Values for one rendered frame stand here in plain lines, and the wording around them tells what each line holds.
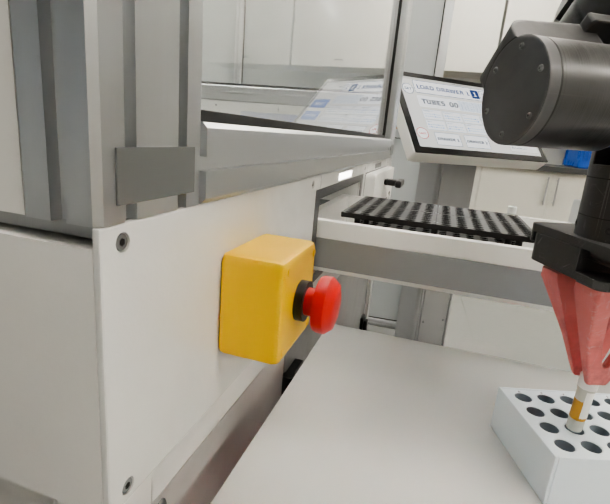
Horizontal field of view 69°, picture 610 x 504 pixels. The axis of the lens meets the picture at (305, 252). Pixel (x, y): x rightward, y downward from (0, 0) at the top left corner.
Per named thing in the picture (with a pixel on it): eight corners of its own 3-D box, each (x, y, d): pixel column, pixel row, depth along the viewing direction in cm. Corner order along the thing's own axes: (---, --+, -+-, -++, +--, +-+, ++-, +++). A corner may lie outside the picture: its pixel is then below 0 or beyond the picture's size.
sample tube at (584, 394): (575, 421, 33) (592, 368, 31) (587, 433, 32) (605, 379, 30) (560, 422, 33) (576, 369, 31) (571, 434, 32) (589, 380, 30)
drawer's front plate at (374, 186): (388, 213, 107) (394, 166, 104) (368, 236, 80) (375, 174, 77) (380, 212, 107) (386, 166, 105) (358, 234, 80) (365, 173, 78)
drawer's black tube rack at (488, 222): (508, 257, 66) (517, 214, 64) (528, 294, 50) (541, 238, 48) (361, 235, 72) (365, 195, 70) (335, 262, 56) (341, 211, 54)
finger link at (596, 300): (570, 403, 28) (607, 258, 25) (508, 349, 35) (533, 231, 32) (669, 404, 28) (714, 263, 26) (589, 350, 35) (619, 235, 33)
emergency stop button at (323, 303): (341, 323, 33) (347, 272, 32) (328, 345, 29) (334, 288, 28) (303, 315, 34) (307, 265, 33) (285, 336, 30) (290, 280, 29)
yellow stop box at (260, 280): (316, 328, 36) (325, 241, 34) (286, 371, 29) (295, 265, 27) (257, 316, 37) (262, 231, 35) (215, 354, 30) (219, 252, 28)
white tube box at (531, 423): (628, 433, 39) (640, 395, 38) (716, 513, 31) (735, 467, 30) (489, 425, 38) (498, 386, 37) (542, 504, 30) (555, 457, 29)
